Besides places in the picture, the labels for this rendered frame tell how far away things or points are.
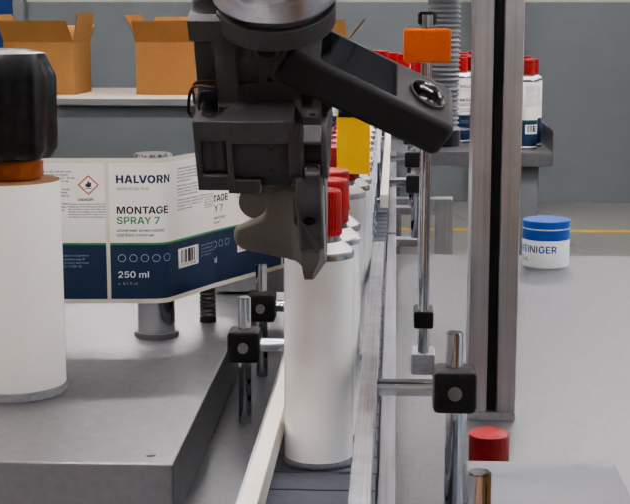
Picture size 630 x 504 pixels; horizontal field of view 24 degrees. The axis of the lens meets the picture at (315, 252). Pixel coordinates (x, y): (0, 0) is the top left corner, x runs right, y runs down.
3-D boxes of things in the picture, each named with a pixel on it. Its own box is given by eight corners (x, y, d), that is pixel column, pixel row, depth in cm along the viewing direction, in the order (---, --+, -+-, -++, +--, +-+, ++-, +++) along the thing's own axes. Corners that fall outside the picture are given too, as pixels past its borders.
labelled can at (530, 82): (538, 150, 334) (540, 60, 330) (515, 150, 334) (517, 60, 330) (535, 148, 339) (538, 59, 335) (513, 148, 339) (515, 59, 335)
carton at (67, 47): (-12, 95, 673) (-16, 13, 666) (21, 89, 719) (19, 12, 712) (74, 96, 667) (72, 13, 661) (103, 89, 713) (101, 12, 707)
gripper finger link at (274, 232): (240, 274, 99) (232, 165, 93) (327, 275, 99) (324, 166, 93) (236, 305, 97) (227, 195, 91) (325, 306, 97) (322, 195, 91)
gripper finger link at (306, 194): (299, 218, 96) (294, 109, 91) (326, 218, 96) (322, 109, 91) (295, 264, 93) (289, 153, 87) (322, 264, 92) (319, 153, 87)
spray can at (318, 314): (286, 449, 112) (285, 184, 108) (354, 450, 111) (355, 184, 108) (281, 471, 107) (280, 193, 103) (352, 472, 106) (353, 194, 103)
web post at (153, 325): (138, 330, 152) (134, 150, 149) (182, 330, 152) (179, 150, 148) (130, 340, 147) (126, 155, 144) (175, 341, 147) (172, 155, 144)
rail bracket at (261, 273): (249, 371, 155) (248, 260, 153) (308, 372, 154) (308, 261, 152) (246, 379, 151) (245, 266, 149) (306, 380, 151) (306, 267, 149)
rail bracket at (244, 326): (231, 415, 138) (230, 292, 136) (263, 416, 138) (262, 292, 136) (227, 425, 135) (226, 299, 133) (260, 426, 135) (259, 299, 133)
